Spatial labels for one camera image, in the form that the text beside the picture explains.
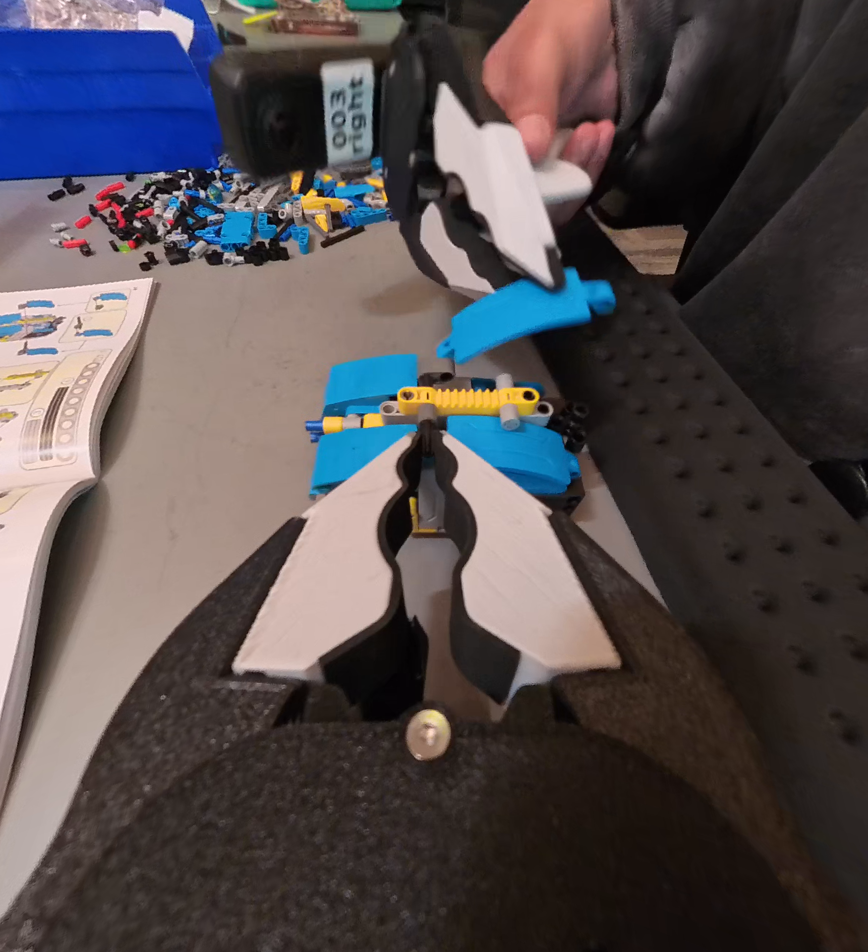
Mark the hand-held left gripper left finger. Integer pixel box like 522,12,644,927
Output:
231,431,426,684

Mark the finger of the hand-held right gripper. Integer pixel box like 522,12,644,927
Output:
432,82,563,291
416,193,548,298

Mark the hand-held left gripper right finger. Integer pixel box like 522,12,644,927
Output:
432,433,622,721

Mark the blue curved brick panel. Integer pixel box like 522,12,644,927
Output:
436,268,617,365

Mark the blue toy brick car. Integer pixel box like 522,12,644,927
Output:
303,353,591,522

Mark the person's right forearm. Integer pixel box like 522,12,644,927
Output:
608,0,710,224

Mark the person's right hand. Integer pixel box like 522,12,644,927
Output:
482,0,621,184

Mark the brown printed box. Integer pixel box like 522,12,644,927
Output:
270,0,362,37

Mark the pile of small bricks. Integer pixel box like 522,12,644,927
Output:
47,160,394,270

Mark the black perforated panel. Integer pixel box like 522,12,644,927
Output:
538,216,868,952

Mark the blue plastic bin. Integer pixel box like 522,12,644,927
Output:
0,0,227,183

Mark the clear plastic bag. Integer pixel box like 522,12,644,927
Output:
28,0,174,31

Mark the open instruction booklet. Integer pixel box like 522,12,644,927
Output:
0,277,158,908

